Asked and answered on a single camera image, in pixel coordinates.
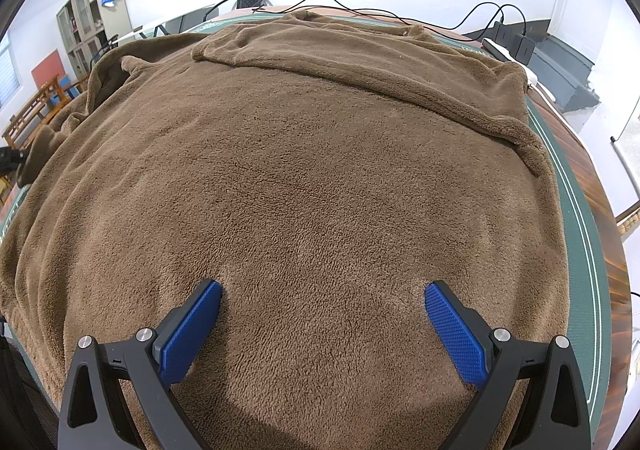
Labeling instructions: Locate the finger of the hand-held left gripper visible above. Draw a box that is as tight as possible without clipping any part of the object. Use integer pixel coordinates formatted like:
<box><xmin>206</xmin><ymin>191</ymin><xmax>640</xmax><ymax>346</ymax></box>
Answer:
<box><xmin>0</xmin><ymin>146</ymin><xmax>27</xmax><ymax>171</ymax></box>

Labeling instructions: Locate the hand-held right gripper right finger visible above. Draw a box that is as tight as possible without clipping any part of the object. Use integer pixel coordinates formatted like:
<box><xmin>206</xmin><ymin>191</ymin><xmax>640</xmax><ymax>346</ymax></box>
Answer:
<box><xmin>424</xmin><ymin>280</ymin><xmax>592</xmax><ymax>450</ymax></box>

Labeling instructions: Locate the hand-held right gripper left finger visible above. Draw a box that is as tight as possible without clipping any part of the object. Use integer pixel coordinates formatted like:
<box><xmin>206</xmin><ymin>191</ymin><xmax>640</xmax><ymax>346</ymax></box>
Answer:
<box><xmin>59</xmin><ymin>279</ymin><xmax>223</xmax><ymax>450</ymax></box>

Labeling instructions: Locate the brown fleece garment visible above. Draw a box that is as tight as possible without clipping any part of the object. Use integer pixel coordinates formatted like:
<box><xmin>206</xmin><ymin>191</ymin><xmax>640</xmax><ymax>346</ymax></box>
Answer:
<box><xmin>0</xmin><ymin>10</ymin><xmax>568</xmax><ymax>450</ymax></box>

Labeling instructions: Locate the wooden bench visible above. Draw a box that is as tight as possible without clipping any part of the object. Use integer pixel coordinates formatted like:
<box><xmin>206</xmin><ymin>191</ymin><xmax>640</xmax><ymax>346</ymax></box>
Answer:
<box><xmin>2</xmin><ymin>77</ymin><xmax>88</xmax><ymax>151</ymax></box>

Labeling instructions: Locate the window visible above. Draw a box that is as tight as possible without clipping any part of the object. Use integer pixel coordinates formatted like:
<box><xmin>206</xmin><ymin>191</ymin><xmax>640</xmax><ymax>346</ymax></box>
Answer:
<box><xmin>0</xmin><ymin>34</ymin><xmax>23</xmax><ymax>108</ymax></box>

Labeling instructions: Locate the red board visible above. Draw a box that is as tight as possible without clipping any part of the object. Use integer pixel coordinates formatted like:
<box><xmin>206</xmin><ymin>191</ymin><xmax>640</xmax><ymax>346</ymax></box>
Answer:
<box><xmin>31</xmin><ymin>52</ymin><xmax>68</xmax><ymax>90</ymax></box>

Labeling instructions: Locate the grey glass-door cabinet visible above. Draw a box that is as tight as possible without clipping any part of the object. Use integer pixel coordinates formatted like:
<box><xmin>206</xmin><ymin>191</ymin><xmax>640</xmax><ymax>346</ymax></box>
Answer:
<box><xmin>56</xmin><ymin>0</ymin><xmax>108</xmax><ymax>73</ymax></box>

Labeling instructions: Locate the green table mat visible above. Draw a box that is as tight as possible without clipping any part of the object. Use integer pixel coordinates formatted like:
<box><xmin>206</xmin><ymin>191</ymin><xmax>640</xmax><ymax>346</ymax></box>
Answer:
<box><xmin>0</xmin><ymin>10</ymin><xmax>613</xmax><ymax>450</ymax></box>

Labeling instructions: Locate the tall grey cabinet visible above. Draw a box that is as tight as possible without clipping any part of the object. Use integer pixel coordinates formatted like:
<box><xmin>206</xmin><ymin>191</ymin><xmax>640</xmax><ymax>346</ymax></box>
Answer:
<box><xmin>92</xmin><ymin>0</ymin><xmax>133</xmax><ymax>45</ymax></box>

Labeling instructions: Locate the person's black padded vest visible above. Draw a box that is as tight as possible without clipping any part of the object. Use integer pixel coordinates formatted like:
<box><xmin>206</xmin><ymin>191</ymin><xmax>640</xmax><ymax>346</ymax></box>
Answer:
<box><xmin>0</xmin><ymin>320</ymin><xmax>63</xmax><ymax>450</ymax></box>

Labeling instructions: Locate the grey desk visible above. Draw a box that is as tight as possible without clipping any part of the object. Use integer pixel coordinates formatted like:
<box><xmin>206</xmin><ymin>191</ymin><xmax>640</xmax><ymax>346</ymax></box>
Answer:
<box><xmin>117</xmin><ymin>4</ymin><xmax>236</xmax><ymax>48</ymax></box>

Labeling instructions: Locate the white metal stand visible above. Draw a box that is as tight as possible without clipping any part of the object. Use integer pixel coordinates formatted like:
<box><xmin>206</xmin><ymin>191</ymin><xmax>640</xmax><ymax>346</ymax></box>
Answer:
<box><xmin>610</xmin><ymin>135</ymin><xmax>636</xmax><ymax>213</ymax></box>

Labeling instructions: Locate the grey stepped platform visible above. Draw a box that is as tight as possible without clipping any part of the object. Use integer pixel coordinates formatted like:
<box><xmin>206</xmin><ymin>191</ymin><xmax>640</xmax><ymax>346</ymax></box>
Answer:
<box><xmin>547</xmin><ymin>32</ymin><xmax>601</xmax><ymax>111</ymax></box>

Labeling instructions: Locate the white power strip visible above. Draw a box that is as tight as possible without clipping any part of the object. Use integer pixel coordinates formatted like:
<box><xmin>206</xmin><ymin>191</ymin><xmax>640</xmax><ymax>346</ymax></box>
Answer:
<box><xmin>481</xmin><ymin>38</ymin><xmax>538</xmax><ymax>88</ymax></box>

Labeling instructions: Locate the black power adapter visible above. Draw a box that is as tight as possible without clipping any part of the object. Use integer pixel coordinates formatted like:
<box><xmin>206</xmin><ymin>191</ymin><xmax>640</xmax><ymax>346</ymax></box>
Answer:
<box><xmin>515</xmin><ymin>34</ymin><xmax>537</xmax><ymax>64</ymax></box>
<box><xmin>492</xmin><ymin>21</ymin><xmax>516</xmax><ymax>49</ymax></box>

